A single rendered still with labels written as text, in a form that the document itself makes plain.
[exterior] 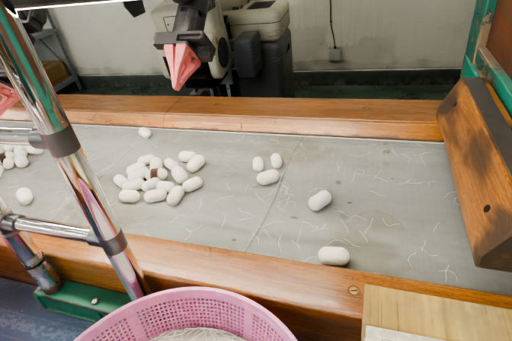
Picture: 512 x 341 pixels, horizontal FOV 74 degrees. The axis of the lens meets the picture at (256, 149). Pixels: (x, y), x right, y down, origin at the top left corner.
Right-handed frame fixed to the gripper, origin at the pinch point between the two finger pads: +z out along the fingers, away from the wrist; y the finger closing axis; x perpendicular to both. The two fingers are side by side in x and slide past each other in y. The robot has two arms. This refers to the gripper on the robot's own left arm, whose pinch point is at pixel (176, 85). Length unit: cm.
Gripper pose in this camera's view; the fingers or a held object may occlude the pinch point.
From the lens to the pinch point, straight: 65.5
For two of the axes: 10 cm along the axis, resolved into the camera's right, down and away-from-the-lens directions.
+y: 9.5, 0.7, -2.9
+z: -1.4, 9.6, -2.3
